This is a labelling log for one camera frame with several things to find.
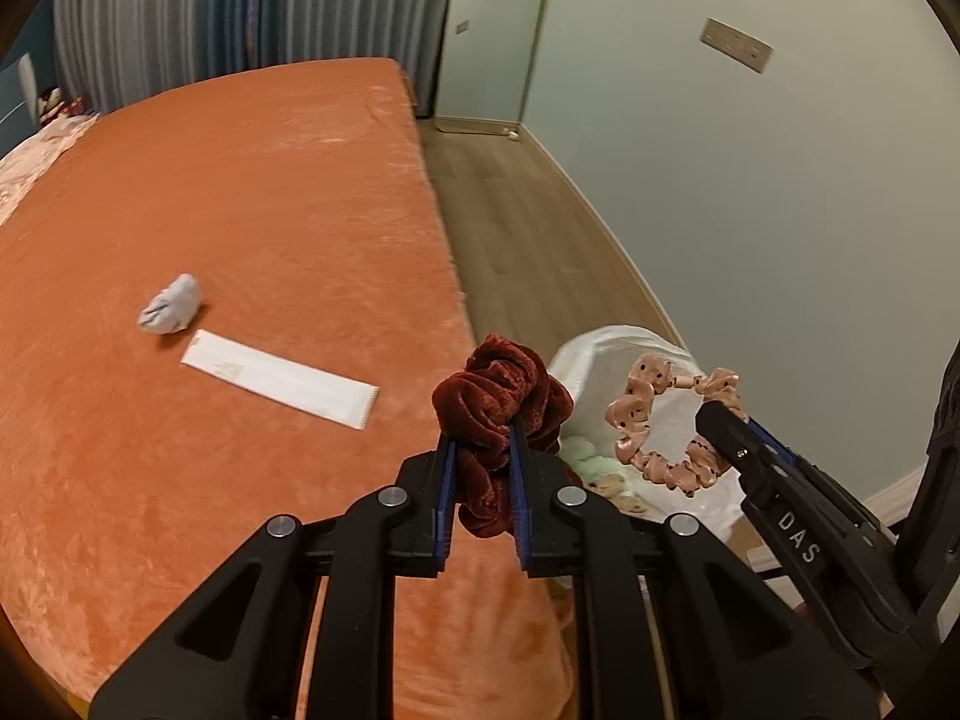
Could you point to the grey blue curtains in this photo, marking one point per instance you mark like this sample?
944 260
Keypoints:
112 53

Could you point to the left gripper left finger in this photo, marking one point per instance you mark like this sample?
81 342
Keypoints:
299 620

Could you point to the orange plush bed blanket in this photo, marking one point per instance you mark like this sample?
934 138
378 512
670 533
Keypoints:
298 198

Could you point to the blue upholstered headboard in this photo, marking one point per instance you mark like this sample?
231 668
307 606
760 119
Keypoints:
18 104

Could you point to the pink quilted bedspread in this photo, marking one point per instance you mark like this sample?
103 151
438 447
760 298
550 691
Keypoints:
31 159

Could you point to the pink patterned scrunchie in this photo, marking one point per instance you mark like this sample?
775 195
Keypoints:
654 420

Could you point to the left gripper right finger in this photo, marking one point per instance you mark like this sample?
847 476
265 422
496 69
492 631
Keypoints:
669 622

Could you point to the wall switch plate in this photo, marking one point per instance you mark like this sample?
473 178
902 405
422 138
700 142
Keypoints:
737 45

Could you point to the green fluffy headband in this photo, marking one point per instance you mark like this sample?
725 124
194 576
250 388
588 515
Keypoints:
605 476

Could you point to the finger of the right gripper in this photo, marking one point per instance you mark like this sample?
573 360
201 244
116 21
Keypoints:
827 487
843 573

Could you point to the standing mirror gold frame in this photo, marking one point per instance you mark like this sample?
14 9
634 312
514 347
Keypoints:
486 62

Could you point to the grey sock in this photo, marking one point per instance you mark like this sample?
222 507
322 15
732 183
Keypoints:
172 310

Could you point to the white paper envelope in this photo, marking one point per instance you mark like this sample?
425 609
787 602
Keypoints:
318 393

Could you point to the white lined trash bin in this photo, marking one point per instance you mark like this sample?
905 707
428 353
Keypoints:
593 369

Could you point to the dark red velvet scrunchie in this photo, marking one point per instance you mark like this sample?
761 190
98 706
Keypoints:
502 384

